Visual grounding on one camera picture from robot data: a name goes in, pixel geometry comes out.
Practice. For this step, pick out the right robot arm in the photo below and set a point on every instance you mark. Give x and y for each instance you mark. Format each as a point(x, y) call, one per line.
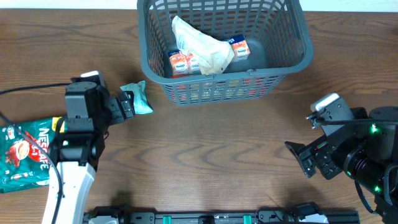
point(374, 167)

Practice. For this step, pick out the grey plastic basket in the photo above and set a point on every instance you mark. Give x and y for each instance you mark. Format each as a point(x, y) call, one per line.
point(275, 30)

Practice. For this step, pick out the beige brown snack bag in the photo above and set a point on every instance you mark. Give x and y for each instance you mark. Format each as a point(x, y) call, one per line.
point(213, 56)

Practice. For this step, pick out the orange tissue multipack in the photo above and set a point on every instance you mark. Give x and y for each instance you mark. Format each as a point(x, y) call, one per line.
point(186, 65)

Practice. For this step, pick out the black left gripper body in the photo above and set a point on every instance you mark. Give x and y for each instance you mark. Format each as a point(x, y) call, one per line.
point(109, 112)

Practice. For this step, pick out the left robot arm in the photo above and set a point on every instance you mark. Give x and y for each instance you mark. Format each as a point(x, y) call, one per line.
point(75, 152)

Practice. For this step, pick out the light green snack packet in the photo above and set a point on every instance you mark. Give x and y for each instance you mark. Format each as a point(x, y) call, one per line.
point(140, 102)

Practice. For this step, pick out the green Nescafe coffee bag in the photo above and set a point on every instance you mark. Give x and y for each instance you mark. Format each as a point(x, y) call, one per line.
point(23, 166)

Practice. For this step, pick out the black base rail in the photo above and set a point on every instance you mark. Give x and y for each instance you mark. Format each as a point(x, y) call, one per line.
point(302, 213)

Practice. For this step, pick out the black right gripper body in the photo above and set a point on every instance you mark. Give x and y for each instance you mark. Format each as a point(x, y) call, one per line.
point(306, 160)

